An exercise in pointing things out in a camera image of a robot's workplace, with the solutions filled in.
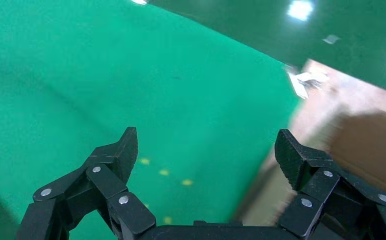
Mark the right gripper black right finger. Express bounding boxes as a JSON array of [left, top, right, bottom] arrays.
[[274, 129, 386, 240]]

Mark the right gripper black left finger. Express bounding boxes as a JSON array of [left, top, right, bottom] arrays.
[[15, 126, 157, 240]]

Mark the large open cardboard carton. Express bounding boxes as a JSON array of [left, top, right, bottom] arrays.
[[328, 110, 386, 203]]

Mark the green tablecloth with yellow marks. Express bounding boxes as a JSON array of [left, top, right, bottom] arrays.
[[0, 0, 302, 240]]

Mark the silver binder clip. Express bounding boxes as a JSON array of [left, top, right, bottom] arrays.
[[285, 67, 330, 100]]

